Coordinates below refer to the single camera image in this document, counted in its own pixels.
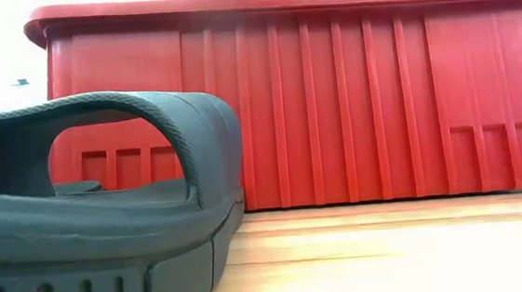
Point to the small grey background fixture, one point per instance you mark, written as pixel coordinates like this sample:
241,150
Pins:
22,82

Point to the red plastic bin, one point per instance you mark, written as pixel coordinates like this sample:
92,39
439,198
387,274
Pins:
331,89

